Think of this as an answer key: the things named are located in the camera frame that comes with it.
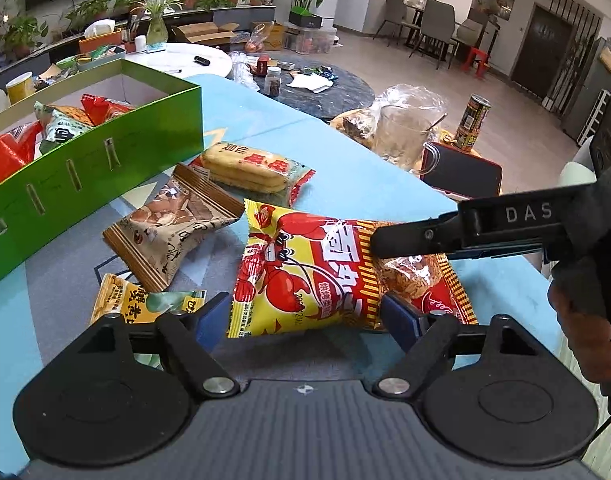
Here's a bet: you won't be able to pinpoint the spider plant in glass vase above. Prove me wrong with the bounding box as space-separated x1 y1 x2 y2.
132 0 185 46

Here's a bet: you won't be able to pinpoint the dark brown door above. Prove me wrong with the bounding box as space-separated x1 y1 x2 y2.
510 2 577 102

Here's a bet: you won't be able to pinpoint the white paper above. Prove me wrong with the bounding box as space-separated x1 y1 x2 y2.
286 74 332 94

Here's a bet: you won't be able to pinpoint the glass mug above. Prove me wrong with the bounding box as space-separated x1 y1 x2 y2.
373 105 449 177

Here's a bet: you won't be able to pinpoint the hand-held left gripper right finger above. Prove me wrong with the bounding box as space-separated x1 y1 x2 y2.
373 292 542 397

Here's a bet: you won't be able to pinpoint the black and green box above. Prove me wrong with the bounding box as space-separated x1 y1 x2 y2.
288 6 336 28

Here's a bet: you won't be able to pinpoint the green cardboard box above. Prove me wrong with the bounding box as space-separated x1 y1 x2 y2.
0 57 204 294

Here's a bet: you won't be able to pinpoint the black and yellow can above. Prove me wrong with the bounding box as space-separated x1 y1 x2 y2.
453 94 493 153

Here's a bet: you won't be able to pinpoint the person's right hand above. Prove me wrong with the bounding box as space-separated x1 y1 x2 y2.
548 271 611 396

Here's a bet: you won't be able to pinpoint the brown snack packet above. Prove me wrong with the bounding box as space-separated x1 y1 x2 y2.
102 164 245 293

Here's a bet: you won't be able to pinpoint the grey television console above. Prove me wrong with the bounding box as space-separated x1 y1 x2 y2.
0 2 278 98

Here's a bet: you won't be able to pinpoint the yellow green snack packet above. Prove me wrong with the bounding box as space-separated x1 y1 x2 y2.
90 273 207 328

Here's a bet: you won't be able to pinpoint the light blue basket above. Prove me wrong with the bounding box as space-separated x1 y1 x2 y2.
76 45 128 72

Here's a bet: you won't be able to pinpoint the clear plastic bag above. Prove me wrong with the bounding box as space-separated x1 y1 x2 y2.
226 51 261 92

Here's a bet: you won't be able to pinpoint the dark pen holder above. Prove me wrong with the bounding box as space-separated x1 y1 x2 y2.
122 15 138 54

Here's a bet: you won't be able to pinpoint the scattered blue candy wrappers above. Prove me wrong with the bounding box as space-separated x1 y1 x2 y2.
300 65 339 81

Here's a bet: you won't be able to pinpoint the beige dining chair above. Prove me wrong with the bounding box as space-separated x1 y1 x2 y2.
455 19 486 53

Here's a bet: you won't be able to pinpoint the long rice cracker packet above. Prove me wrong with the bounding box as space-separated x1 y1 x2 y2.
190 141 316 206

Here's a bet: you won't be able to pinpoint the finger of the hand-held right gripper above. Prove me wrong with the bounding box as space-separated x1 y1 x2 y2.
370 209 462 262

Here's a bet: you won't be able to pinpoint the plastic bag with food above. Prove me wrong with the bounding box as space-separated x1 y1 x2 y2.
330 84 449 151

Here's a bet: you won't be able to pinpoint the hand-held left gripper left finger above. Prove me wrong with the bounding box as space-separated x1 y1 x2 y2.
68 292 240 397

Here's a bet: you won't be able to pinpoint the yellow crayfish snack packet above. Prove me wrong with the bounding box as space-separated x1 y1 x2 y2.
226 199 479 338

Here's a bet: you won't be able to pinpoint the white round table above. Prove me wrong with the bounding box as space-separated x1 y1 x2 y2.
120 42 234 83

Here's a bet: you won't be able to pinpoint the orange tissue box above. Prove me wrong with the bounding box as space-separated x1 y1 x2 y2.
78 19 123 55

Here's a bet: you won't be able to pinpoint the red plastic stool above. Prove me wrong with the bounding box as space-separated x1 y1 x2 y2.
460 46 490 77

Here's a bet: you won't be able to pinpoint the white floor appliance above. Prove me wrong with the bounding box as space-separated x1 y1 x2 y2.
315 0 339 31

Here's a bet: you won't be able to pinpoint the open brown cardboard box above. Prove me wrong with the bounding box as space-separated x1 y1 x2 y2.
176 22 242 52

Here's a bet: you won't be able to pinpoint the grey dining chair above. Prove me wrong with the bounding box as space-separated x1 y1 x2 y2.
415 0 459 70
383 0 422 50

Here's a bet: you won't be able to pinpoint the phone with red case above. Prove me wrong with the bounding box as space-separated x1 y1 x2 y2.
420 142 503 198

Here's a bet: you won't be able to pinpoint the dark marble round table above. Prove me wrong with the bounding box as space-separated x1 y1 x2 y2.
250 50 376 122

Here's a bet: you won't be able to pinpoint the dark grey cabinet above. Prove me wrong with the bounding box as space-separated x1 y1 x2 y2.
560 35 611 147

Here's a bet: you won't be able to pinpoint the red orange snack packet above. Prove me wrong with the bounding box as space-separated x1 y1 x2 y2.
80 94 136 123

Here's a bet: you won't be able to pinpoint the yellow cardboard box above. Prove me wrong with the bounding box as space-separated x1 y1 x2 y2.
252 21 287 51

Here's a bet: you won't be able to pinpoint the clear storage boxes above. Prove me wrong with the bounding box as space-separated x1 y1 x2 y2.
285 27 337 55

